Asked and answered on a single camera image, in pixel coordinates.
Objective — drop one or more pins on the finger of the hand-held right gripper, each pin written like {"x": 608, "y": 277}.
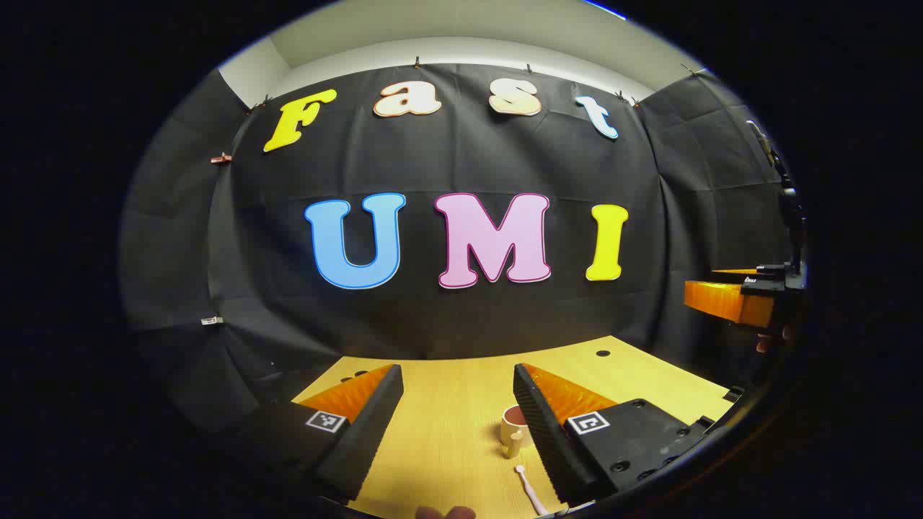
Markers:
{"x": 721, "y": 299}
{"x": 735, "y": 272}

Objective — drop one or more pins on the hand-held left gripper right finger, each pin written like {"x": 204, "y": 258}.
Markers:
{"x": 541, "y": 432}

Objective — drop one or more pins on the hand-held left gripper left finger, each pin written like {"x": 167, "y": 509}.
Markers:
{"x": 364, "y": 432}

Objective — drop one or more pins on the beige cup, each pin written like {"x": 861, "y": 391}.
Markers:
{"x": 512, "y": 427}

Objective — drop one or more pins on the white toothbrush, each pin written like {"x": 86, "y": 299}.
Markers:
{"x": 530, "y": 491}

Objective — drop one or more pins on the wooden desktop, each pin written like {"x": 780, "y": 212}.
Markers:
{"x": 447, "y": 432}

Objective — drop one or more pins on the black desk clamp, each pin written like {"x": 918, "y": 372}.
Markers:
{"x": 734, "y": 394}

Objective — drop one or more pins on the white cloth clip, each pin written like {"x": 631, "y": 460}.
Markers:
{"x": 211, "y": 321}

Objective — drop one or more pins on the black backdrop cloth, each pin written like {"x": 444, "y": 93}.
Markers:
{"x": 274, "y": 238}

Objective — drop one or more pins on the orange cloth clip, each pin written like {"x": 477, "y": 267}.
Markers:
{"x": 221, "y": 158}

